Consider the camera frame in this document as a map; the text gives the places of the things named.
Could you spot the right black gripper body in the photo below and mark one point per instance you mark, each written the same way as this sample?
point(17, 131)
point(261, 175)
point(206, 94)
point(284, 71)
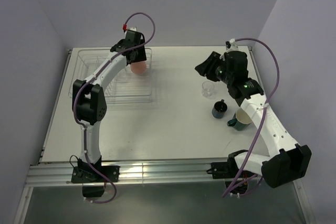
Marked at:
point(217, 71)

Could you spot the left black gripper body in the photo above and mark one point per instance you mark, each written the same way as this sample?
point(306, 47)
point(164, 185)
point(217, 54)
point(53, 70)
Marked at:
point(140, 55)

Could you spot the small clear glass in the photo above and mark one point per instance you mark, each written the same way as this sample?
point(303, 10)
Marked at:
point(207, 89)

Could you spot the pink plastic cup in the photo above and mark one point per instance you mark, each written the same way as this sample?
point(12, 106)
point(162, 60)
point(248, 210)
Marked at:
point(138, 67)

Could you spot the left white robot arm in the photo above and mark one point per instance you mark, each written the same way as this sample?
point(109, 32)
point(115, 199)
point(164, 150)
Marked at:
point(89, 104)

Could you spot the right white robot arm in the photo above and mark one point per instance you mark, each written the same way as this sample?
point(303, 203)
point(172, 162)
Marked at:
point(287, 160)

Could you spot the small black mug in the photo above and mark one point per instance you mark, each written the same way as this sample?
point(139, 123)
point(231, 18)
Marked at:
point(219, 109)

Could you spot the dark green mug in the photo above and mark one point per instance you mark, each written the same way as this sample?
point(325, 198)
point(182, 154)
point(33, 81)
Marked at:
point(240, 120)

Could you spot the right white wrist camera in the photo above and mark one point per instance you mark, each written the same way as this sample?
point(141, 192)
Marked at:
point(231, 45)

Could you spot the white wire dish rack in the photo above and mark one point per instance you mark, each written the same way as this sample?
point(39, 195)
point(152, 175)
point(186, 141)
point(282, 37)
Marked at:
point(126, 86)

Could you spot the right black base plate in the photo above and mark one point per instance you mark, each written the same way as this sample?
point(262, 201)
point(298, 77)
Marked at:
point(220, 170)

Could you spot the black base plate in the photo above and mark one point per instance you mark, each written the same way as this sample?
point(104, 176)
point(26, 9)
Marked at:
point(220, 170)
point(82, 175)

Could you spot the aluminium mounting rail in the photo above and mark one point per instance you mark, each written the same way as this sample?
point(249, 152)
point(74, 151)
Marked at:
point(130, 172)

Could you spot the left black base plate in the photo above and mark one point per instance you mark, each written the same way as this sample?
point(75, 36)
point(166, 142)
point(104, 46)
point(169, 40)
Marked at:
point(82, 175)

